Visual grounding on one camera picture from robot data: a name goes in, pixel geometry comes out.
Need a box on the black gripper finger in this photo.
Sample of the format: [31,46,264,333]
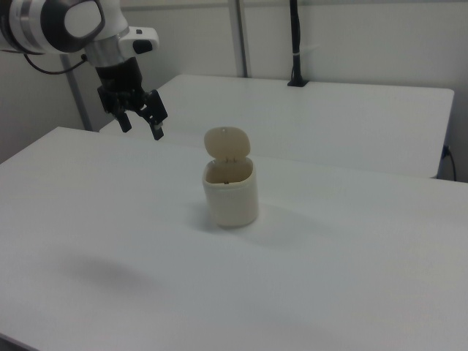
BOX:
[137,89,170,141]
[116,109,132,133]

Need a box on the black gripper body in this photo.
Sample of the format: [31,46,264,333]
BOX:
[94,57,154,115]

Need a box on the cream trash bin with lid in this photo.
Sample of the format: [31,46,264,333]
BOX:
[201,126,260,230]

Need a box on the white side table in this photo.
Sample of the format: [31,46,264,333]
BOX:
[99,74,456,180]

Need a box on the grey metal wall post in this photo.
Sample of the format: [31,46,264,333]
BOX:
[58,53,93,132]
[227,0,254,78]

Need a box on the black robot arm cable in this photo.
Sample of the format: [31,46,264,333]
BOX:
[22,53,88,75]

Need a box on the black camera stand pole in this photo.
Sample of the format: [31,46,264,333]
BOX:
[287,0,310,88]

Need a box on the black power cable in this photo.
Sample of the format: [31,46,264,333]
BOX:
[442,145,458,181]

